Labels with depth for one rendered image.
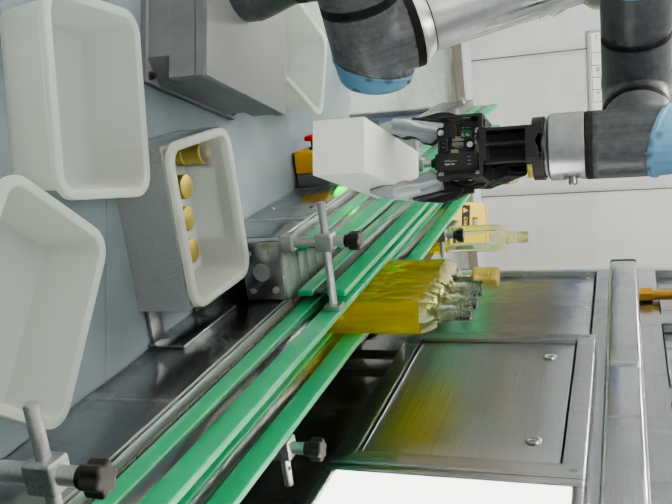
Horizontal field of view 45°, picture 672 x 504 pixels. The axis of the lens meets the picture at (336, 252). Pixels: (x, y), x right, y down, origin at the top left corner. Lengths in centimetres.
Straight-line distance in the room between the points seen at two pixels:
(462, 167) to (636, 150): 18
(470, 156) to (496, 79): 625
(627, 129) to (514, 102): 625
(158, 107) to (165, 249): 23
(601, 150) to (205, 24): 55
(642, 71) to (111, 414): 71
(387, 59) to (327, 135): 33
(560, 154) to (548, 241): 646
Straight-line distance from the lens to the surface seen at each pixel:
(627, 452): 115
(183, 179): 111
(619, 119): 91
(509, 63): 712
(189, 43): 114
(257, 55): 126
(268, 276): 123
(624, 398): 129
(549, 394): 129
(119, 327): 109
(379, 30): 119
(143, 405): 97
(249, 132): 145
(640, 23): 93
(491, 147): 91
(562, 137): 90
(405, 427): 122
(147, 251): 108
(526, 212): 731
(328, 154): 89
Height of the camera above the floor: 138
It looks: 20 degrees down
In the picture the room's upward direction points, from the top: 88 degrees clockwise
